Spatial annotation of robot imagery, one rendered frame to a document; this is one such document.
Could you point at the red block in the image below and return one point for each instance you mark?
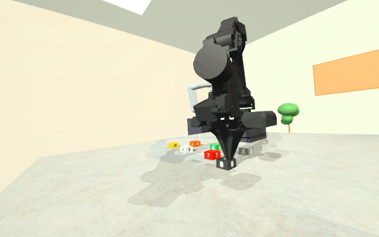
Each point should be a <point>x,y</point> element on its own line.
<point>212,154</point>

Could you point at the green block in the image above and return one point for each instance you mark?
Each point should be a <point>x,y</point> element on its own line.
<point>215,146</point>

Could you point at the orange block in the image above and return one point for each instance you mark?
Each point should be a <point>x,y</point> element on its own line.
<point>194,143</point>

